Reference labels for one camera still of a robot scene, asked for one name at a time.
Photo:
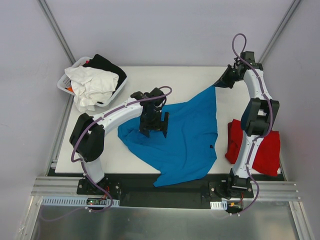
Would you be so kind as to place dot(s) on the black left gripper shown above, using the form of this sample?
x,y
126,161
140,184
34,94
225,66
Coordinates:
x,y
153,125

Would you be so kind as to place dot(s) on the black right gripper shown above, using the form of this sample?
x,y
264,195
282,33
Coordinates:
x,y
227,77

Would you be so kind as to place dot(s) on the blue t-shirt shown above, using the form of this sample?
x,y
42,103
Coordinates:
x,y
188,152

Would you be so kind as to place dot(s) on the red t-shirt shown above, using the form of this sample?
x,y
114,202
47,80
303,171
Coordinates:
x,y
267,160

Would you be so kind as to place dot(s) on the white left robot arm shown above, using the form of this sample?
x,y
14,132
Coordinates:
x,y
88,135

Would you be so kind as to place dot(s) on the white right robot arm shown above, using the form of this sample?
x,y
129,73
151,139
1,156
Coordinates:
x,y
256,122

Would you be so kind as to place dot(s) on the white laundry basket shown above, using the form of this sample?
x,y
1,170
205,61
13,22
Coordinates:
x,y
65,82

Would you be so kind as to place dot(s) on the white t-shirt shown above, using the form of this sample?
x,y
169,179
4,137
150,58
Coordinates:
x,y
90,86

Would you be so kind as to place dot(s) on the black t-shirt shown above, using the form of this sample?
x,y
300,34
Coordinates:
x,y
99,62

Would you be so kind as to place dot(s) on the orange garment in basket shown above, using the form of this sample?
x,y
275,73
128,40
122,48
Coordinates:
x,y
69,89

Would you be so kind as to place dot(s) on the aluminium frame post right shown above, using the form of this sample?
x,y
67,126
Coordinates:
x,y
294,5

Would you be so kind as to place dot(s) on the aluminium frame post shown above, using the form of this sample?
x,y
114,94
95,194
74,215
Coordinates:
x,y
56,29
294,5

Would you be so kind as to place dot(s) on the black robot base mount plate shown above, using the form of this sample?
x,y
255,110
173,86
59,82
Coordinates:
x,y
197,200

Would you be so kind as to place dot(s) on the white slotted cable duct right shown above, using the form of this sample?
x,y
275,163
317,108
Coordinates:
x,y
219,205

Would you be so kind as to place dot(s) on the white slotted cable duct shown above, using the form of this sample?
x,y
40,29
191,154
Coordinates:
x,y
75,201
219,205

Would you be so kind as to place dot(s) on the aluminium table edge rail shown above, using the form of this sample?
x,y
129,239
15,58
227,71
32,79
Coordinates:
x,y
268,189

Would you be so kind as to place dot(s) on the white slotted cable duct left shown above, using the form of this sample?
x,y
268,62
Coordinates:
x,y
75,201

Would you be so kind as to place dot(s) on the aluminium frame post left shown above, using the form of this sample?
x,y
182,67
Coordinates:
x,y
56,29

